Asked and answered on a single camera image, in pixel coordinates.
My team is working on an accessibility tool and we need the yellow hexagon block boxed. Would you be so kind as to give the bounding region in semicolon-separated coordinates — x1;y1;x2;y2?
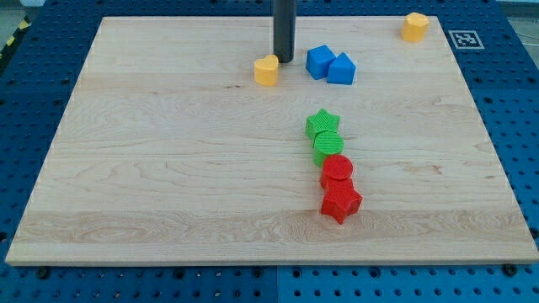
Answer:
401;12;430;43

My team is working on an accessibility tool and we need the green cylinder block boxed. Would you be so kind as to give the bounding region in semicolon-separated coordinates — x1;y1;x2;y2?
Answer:
312;131;344;167

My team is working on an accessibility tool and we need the green star block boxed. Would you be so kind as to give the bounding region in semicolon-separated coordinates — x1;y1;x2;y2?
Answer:
305;109;340;140

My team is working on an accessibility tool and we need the red cylinder block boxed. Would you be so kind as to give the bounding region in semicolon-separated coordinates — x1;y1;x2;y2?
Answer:
319;154;354;189

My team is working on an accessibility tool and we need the yellow heart block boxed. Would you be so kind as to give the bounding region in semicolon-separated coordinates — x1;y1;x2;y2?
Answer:
253;55;279;87

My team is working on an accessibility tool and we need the red star block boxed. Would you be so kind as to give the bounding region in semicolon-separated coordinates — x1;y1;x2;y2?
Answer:
320;178;363;225

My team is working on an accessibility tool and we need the wooden board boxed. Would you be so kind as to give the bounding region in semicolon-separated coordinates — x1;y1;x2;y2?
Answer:
6;16;538;267

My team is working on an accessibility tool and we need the blue cube block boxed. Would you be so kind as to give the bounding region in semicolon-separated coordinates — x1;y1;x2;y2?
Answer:
306;45;336;80

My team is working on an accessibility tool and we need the blue triangular block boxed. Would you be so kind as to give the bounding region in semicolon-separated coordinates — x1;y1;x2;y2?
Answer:
327;52;356;85

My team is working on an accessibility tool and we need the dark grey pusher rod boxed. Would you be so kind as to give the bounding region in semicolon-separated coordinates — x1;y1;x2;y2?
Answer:
272;0;296;63

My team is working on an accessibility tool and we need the white fiducial marker tag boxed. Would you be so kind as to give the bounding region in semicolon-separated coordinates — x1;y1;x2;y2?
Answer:
448;29;484;50

